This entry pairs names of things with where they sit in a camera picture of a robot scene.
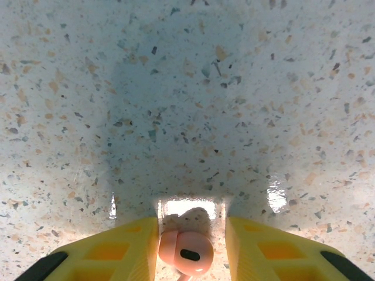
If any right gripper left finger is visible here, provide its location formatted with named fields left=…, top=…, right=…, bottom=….
left=13, top=215, right=161, bottom=281

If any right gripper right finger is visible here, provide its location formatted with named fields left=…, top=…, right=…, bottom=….
left=226, top=215, right=375, bottom=281

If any coral earbud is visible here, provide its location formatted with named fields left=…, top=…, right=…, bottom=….
left=158, top=229, right=215, bottom=281

